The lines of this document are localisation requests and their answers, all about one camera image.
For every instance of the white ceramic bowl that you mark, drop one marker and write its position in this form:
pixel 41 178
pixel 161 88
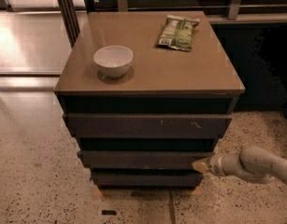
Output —
pixel 113 61

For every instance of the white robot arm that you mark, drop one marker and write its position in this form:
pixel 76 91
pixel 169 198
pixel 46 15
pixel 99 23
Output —
pixel 252 164

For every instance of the green snack bag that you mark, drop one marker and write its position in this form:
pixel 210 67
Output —
pixel 177 33

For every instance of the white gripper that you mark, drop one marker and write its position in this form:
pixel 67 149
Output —
pixel 216 165

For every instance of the black floor marker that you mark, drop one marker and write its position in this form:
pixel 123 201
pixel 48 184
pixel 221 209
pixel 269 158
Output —
pixel 109 213

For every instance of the metal railing frame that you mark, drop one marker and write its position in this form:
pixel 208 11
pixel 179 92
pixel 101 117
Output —
pixel 262 12

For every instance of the drawer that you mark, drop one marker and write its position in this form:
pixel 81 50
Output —
pixel 146 160
pixel 147 126
pixel 186 179

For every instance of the top drawer front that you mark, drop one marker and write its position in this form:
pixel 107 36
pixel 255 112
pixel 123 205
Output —
pixel 147 126

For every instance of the brown drawer cabinet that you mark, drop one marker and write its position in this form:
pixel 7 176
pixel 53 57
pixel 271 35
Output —
pixel 159 82

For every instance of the bottom drawer front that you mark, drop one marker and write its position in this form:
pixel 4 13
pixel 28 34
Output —
pixel 186 179

